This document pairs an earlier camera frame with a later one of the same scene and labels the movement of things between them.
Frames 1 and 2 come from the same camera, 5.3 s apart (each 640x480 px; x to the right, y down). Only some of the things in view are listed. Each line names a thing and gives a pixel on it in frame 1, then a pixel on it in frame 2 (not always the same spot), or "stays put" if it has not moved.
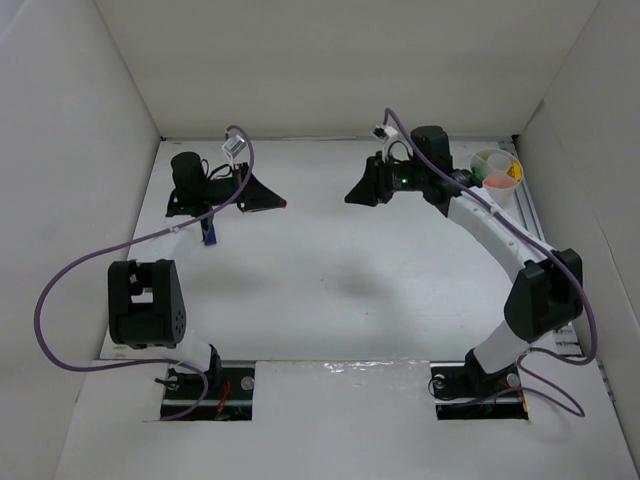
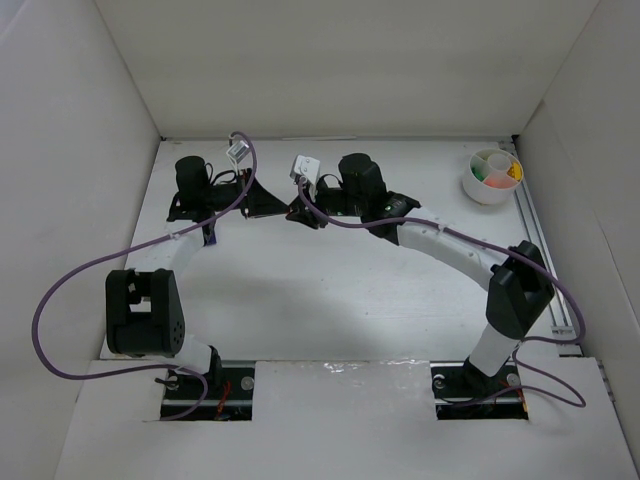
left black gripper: x=241 y=187 stays put
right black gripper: x=381 y=178 → x=314 y=205
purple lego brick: x=211 y=237 stays put
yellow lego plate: x=515 y=171 stays put
